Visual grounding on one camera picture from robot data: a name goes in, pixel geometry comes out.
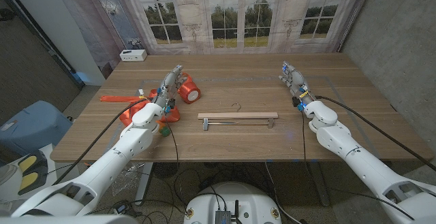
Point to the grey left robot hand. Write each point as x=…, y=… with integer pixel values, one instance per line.
x=167, y=93

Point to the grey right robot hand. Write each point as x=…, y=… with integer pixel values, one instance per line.
x=295, y=81

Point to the orange ribbon with spool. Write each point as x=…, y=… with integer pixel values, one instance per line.
x=189, y=91

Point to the wooden clip hanger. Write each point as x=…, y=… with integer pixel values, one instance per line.
x=238, y=115

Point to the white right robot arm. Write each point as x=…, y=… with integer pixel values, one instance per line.
x=357, y=159

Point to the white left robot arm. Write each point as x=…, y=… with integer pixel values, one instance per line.
x=133, y=142

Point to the toy carrot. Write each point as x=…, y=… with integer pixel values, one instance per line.
x=165, y=131

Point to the white power box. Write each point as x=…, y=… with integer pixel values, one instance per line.
x=133, y=56

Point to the white table leg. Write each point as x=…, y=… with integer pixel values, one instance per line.
x=143, y=183

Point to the clear plastic wrap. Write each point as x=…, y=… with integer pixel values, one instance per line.
x=124, y=179

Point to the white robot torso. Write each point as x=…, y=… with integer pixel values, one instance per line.
x=231, y=196

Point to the black device on floor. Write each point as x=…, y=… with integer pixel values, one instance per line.
x=122, y=207

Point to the grey box on torso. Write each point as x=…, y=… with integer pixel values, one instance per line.
x=223, y=217

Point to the blue plastic bin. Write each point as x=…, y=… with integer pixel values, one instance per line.
x=34, y=125

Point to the black yellow foot pedal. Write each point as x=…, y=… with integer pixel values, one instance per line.
x=30, y=181
x=28, y=163

